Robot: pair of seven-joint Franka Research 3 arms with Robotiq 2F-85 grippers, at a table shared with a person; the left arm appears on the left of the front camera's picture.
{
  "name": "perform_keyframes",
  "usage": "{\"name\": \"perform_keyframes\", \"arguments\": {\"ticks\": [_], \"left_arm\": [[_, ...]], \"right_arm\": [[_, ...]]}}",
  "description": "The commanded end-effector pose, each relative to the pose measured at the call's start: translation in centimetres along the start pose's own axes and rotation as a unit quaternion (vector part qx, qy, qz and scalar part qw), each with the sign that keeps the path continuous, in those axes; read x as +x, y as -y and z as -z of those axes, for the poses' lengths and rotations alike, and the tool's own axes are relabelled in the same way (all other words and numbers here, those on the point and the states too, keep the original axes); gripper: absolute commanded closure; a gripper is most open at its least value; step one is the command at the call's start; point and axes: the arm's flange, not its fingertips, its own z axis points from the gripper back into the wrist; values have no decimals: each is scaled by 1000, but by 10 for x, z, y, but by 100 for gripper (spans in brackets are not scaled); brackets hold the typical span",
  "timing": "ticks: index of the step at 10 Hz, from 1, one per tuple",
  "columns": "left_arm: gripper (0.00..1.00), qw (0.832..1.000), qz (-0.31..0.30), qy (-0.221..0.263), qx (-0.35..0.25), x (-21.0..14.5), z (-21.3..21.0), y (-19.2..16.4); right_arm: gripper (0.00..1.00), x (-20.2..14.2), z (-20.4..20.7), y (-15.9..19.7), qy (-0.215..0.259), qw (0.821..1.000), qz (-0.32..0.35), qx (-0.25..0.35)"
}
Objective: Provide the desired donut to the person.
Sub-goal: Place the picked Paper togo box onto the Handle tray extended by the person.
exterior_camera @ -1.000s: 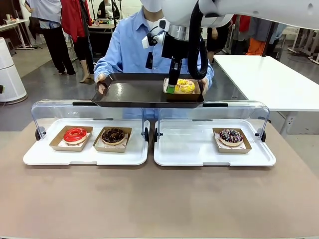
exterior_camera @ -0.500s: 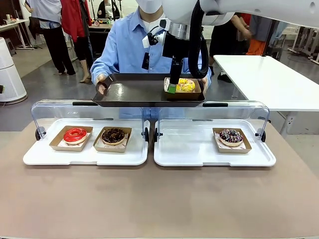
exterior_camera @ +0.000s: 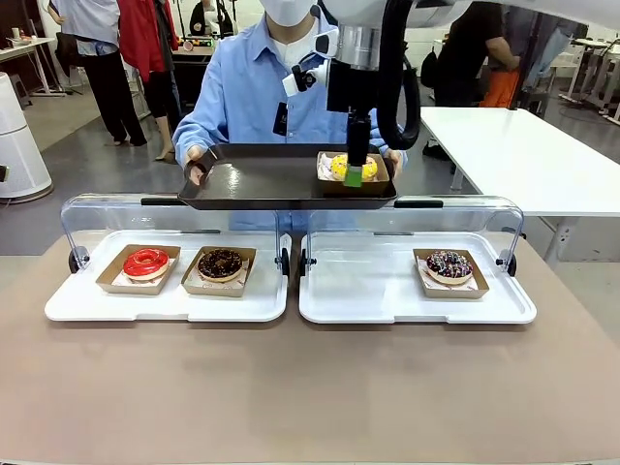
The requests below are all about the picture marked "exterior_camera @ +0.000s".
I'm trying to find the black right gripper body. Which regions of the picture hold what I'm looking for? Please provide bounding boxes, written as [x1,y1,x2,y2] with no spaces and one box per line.
[325,60,382,113]

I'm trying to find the yellow glazed donut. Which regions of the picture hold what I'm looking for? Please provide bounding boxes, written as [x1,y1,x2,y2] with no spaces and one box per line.
[328,153,380,183]

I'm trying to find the printed paper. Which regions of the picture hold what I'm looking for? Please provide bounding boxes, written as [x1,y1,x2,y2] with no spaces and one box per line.
[186,258,253,290]
[417,255,480,293]
[317,153,388,184]
[111,258,177,288]

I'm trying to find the cardboard box of yellow donut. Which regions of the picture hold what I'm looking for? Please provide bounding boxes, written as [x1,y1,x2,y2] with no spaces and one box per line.
[316,150,391,197]

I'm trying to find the dark brown serving tray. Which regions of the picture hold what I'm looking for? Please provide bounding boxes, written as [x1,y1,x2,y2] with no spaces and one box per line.
[177,142,399,211]

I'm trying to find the chocolate sprinkled donut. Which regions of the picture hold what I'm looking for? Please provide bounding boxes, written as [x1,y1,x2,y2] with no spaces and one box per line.
[197,248,244,284]

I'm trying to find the cardboard box of chocolate donut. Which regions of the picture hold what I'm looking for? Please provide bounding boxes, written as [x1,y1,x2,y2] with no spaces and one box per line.
[181,245,258,298]

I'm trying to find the person's right forearm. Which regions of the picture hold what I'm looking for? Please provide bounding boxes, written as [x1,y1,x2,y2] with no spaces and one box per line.
[172,110,217,164]

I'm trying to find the person's left forearm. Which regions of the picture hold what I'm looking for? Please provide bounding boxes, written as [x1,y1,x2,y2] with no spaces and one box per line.
[370,109,411,161]

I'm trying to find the person in blue shirt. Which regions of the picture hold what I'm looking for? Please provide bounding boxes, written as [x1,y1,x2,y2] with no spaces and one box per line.
[172,0,411,232]

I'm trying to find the person in black shirt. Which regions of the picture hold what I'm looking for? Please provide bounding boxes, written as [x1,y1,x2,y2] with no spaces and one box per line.
[421,1,522,161]

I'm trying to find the printed paper under sprinkle donut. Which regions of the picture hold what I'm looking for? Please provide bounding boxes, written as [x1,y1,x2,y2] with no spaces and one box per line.
[417,255,480,293]

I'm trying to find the dark donut colourful sprinkles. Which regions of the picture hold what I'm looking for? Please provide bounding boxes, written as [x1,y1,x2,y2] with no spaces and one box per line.
[425,249,474,286]

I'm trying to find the cardboard box of sprinkle donut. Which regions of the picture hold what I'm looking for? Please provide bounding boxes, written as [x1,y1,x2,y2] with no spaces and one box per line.
[412,248,491,300]

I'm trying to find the person in grey jacket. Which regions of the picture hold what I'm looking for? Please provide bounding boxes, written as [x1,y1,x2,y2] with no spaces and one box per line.
[503,7,580,101]

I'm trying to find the printed paper under red donut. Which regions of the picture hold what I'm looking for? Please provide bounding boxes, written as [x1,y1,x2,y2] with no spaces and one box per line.
[111,258,177,288]

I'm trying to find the red glazed donut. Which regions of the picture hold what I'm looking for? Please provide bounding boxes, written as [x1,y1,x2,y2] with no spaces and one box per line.
[122,247,171,284]

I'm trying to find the cardboard box of red donut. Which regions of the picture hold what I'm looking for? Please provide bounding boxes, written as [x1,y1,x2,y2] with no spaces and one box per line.
[95,244,182,296]

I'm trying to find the person's left hand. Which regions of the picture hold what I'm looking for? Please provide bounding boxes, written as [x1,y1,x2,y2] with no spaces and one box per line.
[381,149,405,181]

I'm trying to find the person's right hand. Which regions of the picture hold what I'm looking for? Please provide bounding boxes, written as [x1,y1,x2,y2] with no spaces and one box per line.
[183,146,212,188]

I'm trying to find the black backpack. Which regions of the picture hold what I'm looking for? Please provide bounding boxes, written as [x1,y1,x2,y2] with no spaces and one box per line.
[419,49,440,90]

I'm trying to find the black clip-on microphone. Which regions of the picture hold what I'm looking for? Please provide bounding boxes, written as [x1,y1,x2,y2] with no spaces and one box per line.
[271,101,290,138]

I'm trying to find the clear hinged display lid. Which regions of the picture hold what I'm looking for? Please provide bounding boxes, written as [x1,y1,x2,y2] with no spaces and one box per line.
[60,193,291,278]
[299,196,526,278]

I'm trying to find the white display tray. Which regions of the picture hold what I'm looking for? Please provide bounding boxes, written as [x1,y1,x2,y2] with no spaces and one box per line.
[44,230,291,324]
[298,231,538,326]

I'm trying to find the orange trousers figure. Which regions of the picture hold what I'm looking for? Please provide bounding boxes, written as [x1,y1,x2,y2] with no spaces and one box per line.
[480,66,524,109]

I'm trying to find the large white table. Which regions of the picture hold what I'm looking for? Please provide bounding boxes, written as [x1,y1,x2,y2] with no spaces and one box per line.
[418,106,620,261]

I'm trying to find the mannequin in red jacket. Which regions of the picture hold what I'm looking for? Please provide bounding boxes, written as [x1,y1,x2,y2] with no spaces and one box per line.
[118,0,185,162]

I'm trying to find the mannequin in grey-blue shirt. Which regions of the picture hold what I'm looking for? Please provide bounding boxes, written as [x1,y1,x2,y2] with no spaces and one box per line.
[47,0,148,147]

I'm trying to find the background wooden desk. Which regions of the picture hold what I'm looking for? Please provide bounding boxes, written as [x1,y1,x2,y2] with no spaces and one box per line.
[0,36,67,99]

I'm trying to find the white cylindrical air purifier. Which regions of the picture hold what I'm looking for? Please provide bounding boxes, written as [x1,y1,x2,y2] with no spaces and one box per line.
[0,72,53,201]

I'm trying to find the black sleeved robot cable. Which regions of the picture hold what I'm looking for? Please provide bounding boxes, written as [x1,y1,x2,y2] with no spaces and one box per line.
[376,0,422,152]

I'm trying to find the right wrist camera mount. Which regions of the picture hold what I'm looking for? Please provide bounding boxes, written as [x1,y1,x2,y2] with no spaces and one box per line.
[282,26,340,97]

